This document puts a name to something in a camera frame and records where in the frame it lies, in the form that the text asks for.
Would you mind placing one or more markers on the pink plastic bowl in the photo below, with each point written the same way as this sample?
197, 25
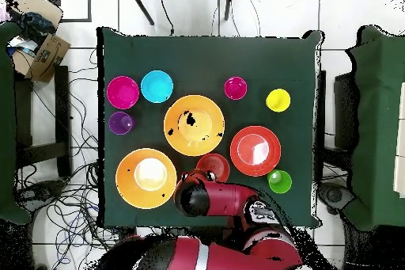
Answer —
122, 92

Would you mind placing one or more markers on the green plastic cup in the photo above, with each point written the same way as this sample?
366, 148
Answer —
280, 183

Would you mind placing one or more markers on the open cardboard box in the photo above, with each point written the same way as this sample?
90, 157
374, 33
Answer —
47, 57

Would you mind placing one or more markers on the large orange bowl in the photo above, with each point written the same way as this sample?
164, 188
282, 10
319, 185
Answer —
202, 118
145, 175

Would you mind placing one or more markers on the wide red bowl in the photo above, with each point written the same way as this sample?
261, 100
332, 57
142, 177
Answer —
255, 151

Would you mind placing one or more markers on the dark blue bag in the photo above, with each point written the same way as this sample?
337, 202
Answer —
36, 26

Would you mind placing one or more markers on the green covered table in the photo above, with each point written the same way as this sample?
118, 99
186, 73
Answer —
376, 124
6, 124

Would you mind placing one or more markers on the yellow plastic cup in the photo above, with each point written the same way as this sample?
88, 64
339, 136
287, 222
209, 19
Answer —
278, 100

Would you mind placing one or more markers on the flat cardboard sheet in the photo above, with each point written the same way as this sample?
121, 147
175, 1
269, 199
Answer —
34, 4

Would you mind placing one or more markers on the black bench frame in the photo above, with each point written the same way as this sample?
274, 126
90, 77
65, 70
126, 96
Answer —
61, 108

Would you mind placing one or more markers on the blue plastic bowl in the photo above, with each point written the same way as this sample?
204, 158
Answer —
157, 86

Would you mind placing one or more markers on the purple plastic cup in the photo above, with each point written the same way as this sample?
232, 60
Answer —
121, 123

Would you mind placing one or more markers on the dark green tablecloth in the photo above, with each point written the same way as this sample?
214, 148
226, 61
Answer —
205, 57

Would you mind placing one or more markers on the pink plastic cup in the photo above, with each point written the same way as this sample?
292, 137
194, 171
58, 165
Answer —
235, 88

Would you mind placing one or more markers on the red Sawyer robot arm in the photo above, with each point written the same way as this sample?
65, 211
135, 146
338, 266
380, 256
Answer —
227, 198

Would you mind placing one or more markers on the small red bowl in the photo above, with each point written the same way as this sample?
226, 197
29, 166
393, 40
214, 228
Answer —
215, 164

